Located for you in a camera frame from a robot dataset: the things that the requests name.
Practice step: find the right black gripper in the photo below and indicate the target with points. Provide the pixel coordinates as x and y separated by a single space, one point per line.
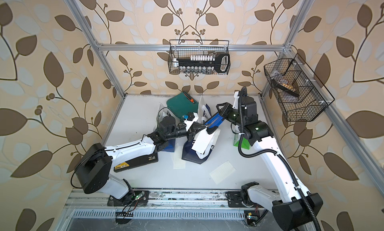
226 110

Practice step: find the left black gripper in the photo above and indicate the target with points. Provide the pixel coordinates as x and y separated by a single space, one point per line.
191 132

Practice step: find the dark blue bag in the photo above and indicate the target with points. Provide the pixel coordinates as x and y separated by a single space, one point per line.
191 156

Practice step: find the white receipt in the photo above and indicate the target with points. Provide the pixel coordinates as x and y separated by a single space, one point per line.
178 162
222 172
202 141

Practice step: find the blue black stapler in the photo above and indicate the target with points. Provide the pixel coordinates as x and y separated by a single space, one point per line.
213 123

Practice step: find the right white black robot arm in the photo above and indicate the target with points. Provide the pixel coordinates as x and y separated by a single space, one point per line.
293 205

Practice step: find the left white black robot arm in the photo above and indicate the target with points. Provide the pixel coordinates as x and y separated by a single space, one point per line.
96 167

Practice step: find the blue white bag left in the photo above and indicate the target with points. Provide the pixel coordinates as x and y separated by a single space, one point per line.
164 145

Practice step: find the green plastic tool case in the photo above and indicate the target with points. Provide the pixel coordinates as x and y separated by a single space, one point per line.
181 106

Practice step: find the black flat box yellow label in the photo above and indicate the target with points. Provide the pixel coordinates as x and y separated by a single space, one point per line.
137 162

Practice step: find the orange black screwdriver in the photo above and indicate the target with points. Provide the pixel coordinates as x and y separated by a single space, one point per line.
189 97

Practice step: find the dark object in right basket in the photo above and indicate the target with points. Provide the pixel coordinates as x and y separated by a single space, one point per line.
284 88

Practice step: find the black socket tool set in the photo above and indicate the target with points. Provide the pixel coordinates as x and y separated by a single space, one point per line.
214 63

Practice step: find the right wire basket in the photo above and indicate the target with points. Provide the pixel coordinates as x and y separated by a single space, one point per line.
314 96

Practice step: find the wire basket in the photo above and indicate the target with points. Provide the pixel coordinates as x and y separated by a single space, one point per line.
314 96
181 48

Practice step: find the back wire basket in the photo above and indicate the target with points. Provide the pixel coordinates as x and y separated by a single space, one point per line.
181 48

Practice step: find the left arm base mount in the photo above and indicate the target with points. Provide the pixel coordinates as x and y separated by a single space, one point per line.
131 198

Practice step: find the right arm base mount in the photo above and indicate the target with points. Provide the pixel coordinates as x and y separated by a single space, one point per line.
249 196

